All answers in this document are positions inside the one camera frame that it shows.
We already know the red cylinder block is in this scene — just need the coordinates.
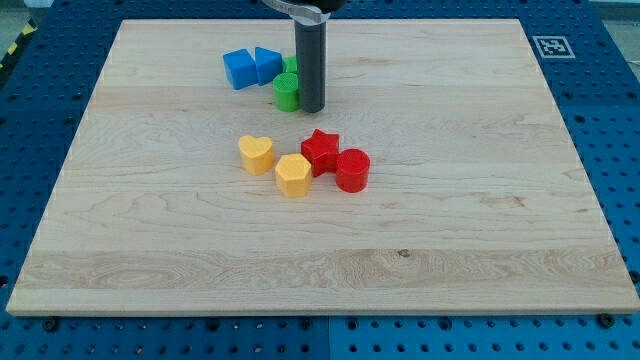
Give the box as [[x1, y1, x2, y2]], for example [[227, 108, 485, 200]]
[[336, 148, 371, 193]]

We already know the black bolt front right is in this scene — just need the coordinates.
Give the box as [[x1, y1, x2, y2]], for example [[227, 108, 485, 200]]
[[597, 313, 616, 329]]

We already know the blue triangle block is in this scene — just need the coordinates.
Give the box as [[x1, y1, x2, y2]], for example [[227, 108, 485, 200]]
[[254, 47, 283, 86]]

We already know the white fiducial marker tag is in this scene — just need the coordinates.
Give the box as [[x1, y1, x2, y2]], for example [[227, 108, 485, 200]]
[[533, 35, 575, 59]]

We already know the yellow hexagon block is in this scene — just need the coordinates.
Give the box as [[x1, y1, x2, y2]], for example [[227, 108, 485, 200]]
[[275, 153, 313, 198]]

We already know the black bolt front left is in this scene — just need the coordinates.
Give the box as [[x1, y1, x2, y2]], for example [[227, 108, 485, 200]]
[[42, 317, 59, 332]]

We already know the red star block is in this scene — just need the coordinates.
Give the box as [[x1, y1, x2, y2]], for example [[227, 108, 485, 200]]
[[300, 129, 340, 177]]

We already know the green block behind pusher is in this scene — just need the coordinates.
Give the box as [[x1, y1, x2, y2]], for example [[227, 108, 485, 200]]
[[282, 56, 298, 74]]

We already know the green cylinder block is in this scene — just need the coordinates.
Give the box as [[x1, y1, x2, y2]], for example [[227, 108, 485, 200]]
[[272, 72, 300, 112]]

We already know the wooden board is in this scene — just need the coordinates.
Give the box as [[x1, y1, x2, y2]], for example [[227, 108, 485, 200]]
[[7, 19, 639, 317]]

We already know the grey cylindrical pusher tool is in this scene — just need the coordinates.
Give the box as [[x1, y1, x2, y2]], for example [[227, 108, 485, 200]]
[[294, 21, 326, 113]]

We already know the blue cube block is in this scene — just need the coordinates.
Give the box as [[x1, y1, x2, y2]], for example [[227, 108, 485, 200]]
[[222, 49, 258, 90]]

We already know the yellow heart block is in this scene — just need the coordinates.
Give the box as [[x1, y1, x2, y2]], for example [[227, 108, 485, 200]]
[[238, 135, 275, 176]]

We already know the black bolt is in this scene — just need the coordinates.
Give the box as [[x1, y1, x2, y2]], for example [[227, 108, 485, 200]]
[[42, 317, 59, 332], [597, 313, 616, 329]]

